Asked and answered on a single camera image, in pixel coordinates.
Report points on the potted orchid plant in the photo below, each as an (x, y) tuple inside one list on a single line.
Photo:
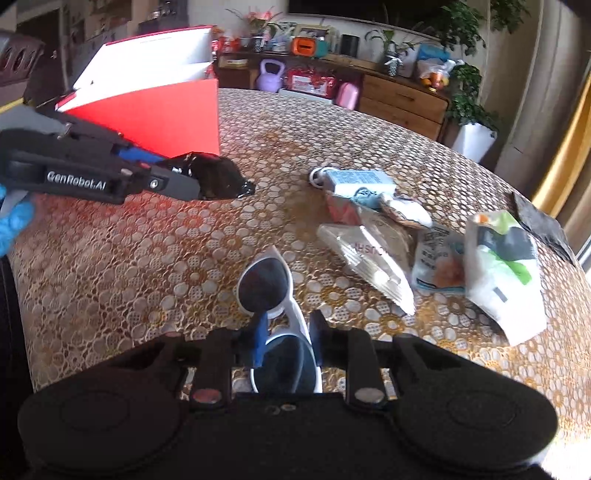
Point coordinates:
[(394, 53)]

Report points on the black speaker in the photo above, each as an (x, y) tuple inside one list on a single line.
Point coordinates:
[(349, 45)]

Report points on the dark plastic turtle toy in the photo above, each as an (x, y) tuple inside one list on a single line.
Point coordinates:
[(218, 177)]

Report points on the red gift box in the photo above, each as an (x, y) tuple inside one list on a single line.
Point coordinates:
[(310, 81)]

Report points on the pink flower vase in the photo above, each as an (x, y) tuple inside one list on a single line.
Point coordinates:
[(262, 26)]

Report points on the purple kettlebell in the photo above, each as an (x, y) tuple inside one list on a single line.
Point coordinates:
[(270, 75)]

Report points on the blue white snack packet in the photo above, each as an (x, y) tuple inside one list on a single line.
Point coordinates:
[(439, 261)]

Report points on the bag of fruit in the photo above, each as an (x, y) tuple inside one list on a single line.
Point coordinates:
[(434, 66)]

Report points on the blue small carton box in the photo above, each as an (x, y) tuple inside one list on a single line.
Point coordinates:
[(364, 187)]

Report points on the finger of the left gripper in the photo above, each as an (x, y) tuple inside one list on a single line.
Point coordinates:
[(158, 180), (135, 155)]

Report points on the silver foil snack bag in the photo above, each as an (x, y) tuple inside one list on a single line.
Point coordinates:
[(378, 250)]

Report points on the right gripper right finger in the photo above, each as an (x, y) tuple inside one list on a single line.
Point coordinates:
[(352, 351)]

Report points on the orange radio box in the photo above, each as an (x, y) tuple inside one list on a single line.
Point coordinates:
[(309, 47)]

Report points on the picture frame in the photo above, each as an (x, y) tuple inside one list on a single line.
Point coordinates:
[(322, 32)]

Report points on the white planter with tree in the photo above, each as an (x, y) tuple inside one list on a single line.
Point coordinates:
[(464, 28)]

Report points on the wooden tv cabinet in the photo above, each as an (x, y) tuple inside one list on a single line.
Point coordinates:
[(396, 99)]

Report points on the white frame sunglasses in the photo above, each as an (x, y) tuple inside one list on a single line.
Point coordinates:
[(289, 365)]

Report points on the pink small case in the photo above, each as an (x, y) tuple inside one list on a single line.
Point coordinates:
[(348, 96)]

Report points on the red cardboard box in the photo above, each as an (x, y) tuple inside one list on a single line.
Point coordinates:
[(157, 90)]

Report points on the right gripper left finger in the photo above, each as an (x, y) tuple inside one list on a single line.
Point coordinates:
[(222, 351)]

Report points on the green white snack bag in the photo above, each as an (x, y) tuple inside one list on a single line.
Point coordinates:
[(502, 275)]

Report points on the yellow curtain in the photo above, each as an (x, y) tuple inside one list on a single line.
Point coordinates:
[(569, 161)]

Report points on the grey folded cloth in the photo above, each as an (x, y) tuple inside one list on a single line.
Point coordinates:
[(545, 228)]

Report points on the left blue gloved hand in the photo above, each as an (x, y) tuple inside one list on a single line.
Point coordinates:
[(17, 212)]

